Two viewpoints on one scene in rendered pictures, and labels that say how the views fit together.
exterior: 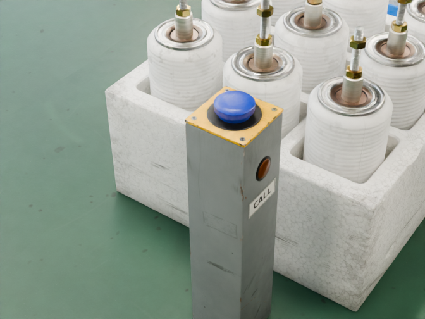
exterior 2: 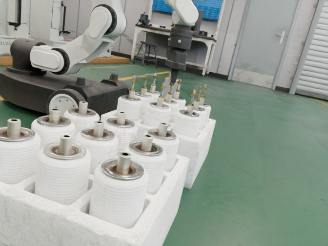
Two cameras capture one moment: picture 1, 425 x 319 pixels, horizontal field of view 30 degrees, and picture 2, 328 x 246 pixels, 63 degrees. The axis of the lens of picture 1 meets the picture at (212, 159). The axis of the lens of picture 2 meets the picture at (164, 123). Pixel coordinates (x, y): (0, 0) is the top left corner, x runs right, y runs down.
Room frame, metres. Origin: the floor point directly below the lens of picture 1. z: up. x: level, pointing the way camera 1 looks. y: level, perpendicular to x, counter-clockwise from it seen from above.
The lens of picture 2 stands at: (1.92, -0.52, 0.47)
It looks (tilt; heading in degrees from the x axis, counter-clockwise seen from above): 16 degrees down; 159
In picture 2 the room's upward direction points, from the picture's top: 11 degrees clockwise
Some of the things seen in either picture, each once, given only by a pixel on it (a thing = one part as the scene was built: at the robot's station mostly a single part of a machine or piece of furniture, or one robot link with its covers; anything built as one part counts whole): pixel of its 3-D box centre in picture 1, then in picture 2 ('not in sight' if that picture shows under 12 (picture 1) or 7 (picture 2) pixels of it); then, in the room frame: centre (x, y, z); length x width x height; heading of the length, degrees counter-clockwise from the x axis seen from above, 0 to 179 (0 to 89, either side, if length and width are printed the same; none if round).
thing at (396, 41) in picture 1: (396, 40); (143, 92); (0.83, -0.23, 0.26); 0.02 x 0.02 x 0.03
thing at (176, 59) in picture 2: not in sight; (177, 52); (0.89, -0.13, 0.45); 0.13 x 0.10 x 0.12; 3
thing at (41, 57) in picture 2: not in sight; (57, 59); (0.28, -0.60, 0.28); 0.21 x 0.20 x 0.13; 56
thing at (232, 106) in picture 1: (234, 109); not in sight; (0.62, -0.02, 0.32); 0.04 x 0.04 x 0.02
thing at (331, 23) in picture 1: (312, 21); (168, 101); (0.89, -0.13, 0.25); 0.08 x 0.08 x 0.01
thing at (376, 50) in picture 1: (395, 49); (143, 94); (0.83, -0.23, 0.25); 0.08 x 0.08 x 0.01
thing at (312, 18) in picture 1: (313, 12); (169, 98); (0.89, -0.13, 0.26); 0.02 x 0.02 x 0.03
